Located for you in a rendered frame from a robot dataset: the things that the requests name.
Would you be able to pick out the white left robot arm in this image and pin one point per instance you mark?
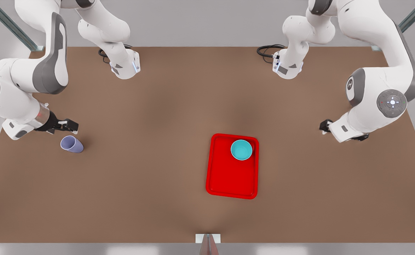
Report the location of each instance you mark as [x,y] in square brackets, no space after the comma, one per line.
[377,42]

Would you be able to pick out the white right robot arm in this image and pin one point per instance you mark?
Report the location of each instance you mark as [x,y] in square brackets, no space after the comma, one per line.
[19,74]

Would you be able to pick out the purple cup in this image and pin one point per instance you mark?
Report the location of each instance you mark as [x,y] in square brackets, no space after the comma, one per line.
[72,144]

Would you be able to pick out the teal bowl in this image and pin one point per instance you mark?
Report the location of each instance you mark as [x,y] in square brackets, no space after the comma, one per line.
[241,149]

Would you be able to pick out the red tray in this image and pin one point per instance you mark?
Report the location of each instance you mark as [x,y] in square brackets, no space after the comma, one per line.
[230,177]

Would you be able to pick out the silver frame post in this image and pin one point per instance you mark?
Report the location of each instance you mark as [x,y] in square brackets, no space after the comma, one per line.
[410,16]
[207,244]
[11,26]

